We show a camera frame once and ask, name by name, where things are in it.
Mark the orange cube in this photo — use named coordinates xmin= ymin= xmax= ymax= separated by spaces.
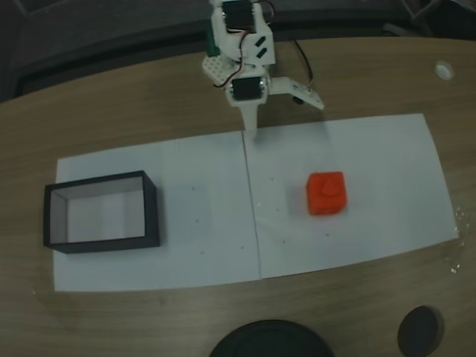
xmin=305 ymin=170 xmax=350 ymax=216

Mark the dark open box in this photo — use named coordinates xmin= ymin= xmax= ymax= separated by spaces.
xmin=43 ymin=170 xmax=161 ymax=255

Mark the green clamp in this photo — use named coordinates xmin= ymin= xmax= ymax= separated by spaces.
xmin=206 ymin=22 xmax=221 ymax=57

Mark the white paper sheet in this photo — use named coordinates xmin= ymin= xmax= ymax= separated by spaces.
xmin=242 ymin=113 xmax=459 ymax=280
xmin=54 ymin=130 xmax=263 ymax=293

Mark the white round cap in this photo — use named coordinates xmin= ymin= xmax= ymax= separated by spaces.
xmin=434 ymin=61 xmax=454 ymax=80

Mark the large black round object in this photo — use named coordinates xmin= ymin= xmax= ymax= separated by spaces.
xmin=209 ymin=319 xmax=334 ymax=357

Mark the black round table grommet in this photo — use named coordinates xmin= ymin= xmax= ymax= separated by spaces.
xmin=396 ymin=305 xmax=446 ymax=357

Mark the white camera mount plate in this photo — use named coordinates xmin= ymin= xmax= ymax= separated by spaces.
xmin=268 ymin=77 xmax=326 ymax=111

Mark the black camera cable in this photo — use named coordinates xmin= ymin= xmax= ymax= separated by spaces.
xmin=289 ymin=38 xmax=316 ymax=93

